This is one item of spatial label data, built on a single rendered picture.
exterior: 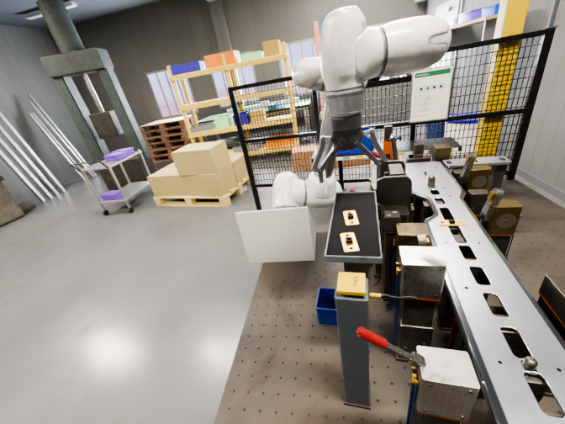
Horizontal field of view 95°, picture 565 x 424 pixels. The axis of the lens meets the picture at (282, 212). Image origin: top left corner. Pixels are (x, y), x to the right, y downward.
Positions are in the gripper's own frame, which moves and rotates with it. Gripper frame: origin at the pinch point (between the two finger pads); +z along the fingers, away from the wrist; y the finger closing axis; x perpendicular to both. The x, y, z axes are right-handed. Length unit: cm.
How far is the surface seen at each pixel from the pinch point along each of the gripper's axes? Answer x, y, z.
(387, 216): -8.8, -12.9, 16.6
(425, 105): -115, -61, 2
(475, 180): -51, -63, 27
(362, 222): 2.9, -3.0, 10.6
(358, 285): 27.9, 2.0, 10.6
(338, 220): 0.7, 3.9, 10.6
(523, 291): 17, -40, 27
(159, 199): -283, 270, 115
